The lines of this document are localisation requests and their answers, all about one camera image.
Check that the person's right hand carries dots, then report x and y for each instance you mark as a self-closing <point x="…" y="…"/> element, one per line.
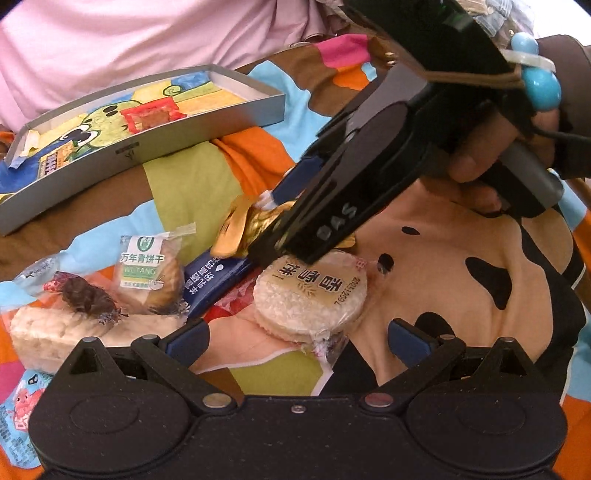
<point x="475" y="157"/>

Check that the person's right forearm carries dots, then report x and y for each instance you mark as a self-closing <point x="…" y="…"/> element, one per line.
<point x="575" y="92"/>

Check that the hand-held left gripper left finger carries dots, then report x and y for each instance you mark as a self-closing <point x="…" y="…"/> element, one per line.
<point x="185" y="342"/>

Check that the dark blue snack packet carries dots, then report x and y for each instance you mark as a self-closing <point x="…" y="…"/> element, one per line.
<point x="207" y="282"/>

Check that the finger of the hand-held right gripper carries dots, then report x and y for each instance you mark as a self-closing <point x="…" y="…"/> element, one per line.
<point x="323" y="221"/>
<point x="298" y="177"/>

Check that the light blue snack packet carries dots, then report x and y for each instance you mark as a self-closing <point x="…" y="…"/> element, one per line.
<point x="18" y="415"/>

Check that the round rice cracker packet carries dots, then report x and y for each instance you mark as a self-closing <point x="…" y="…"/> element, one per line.
<point x="304" y="300"/>

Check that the light blue denim cloth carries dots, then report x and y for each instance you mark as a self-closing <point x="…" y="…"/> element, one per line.
<point x="505" y="18"/>

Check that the gold foil snack packet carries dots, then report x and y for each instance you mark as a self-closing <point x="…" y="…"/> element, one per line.
<point x="235" y="230"/>

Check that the clear packet with dark snack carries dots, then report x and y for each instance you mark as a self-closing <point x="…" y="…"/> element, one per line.
<point x="87" y="295"/>

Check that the puffed rice bar packet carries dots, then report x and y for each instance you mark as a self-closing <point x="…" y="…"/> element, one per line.
<point x="41" y="338"/>

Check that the green label biscuit packet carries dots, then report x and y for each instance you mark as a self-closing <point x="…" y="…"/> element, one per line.
<point x="143" y="268"/>

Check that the pink cloth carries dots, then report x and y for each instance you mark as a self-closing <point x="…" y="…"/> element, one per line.
<point x="138" y="37"/>

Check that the grey cartoon print box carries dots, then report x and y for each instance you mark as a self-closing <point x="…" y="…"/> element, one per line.
<point x="138" y="154"/>

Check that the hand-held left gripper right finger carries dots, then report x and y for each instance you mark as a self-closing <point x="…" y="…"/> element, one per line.
<point x="406" y="342"/>

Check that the red snack packet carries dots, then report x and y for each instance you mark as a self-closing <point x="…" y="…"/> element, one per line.
<point x="152" y="117"/>

